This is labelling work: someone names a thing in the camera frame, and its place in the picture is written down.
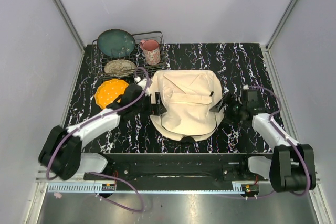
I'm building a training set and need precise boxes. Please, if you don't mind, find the white cable duct strip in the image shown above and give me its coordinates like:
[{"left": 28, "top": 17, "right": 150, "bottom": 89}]
[{"left": 47, "top": 182, "right": 243, "bottom": 194}]

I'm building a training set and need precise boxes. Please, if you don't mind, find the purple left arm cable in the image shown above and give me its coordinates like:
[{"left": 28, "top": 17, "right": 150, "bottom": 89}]
[{"left": 46, "top": 67, "right": 154, "bottom": 213}]

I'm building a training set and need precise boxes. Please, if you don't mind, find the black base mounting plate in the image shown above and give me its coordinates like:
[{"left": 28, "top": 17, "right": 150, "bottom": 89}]
[{"left": 83, "top": 153, "right": 270, "bottom": 192}]

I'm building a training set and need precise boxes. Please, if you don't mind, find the aluminium frame rail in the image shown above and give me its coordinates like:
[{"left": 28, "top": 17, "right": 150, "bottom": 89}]
[{"left": 52, "top": 0, "right": 86, "bottom": 51}]

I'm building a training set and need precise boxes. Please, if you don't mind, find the wire dish rack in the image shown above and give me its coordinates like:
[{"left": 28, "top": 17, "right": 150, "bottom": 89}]
[{"left": 89, "top": 31, "right": 167, "bottom": 80}]

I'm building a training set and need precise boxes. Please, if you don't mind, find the pink patterned mug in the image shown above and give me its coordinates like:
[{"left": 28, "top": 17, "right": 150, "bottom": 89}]
[{"left": 139, "top": 40, "right": 161, "bottom": 65}]

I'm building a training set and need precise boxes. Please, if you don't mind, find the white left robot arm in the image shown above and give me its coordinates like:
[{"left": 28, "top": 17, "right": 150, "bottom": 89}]
[{"left": 38, "top": 84, "right": 166, "bottom": 180}]

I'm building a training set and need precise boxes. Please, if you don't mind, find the orange dotted plate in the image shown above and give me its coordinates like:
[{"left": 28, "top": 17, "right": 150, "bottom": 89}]
[{"left": 94, "top": 79, "right": 129, "bottom": 109}]

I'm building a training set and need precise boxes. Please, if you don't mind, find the cream canvas student bag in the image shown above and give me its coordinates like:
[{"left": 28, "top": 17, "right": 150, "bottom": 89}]
[{"left": 149, "top": 70, "right": 224, "bottom": 142}]

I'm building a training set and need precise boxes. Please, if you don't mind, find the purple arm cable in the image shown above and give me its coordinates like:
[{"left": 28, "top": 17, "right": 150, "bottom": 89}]
[
  {"left": 217, "top": 85, "right": 310, "bottom": 200},
  {"left": 46, "top": 67, "right": 154, "bottom": 213}
]

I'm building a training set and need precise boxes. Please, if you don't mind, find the beige patterned plate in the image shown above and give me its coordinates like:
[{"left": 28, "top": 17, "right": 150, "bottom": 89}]
[{"left": 104, "top": 59, "right": 136, "bottom": 77}]

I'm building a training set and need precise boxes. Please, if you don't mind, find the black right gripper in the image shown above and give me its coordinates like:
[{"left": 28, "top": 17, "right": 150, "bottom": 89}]
[{"left": 210, "top": 92, "right": 246, "bottom": 127}]

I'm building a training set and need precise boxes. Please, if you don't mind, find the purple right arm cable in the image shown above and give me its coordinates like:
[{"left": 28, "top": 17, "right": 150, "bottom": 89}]
[{"left": 217, "top": 85, "right": 310, "bottom": 200}]

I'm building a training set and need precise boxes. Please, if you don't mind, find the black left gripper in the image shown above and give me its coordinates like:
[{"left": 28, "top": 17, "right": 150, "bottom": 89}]
[{"left": 132, "top": 92, "right": 166, "bottom": 116}]

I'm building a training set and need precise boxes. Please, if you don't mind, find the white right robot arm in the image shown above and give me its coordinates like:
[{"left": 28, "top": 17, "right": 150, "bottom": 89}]
[{"left": 210, "top": 85, "right": 316, "bottom": 196}]

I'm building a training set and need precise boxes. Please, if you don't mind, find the dark green plate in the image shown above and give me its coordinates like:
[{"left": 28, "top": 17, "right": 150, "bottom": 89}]
[{"left": 97, "top": 29, "right": 136, "bottom": 58}]

